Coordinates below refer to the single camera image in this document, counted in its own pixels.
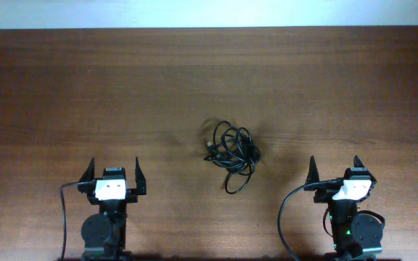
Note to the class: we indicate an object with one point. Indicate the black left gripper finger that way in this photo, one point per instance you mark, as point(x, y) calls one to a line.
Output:
point(141, 184)
point(88, 175)

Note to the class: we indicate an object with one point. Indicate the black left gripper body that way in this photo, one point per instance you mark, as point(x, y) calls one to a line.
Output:
point(130, 194)

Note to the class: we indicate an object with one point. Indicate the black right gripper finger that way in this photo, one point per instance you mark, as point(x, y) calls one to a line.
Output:
point(313, 173)
point(358, 163)

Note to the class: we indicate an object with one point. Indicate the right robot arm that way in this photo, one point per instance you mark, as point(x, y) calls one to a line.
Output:
point(356, 233)

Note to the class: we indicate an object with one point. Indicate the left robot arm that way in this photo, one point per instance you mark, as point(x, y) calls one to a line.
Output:
point(104, 233)

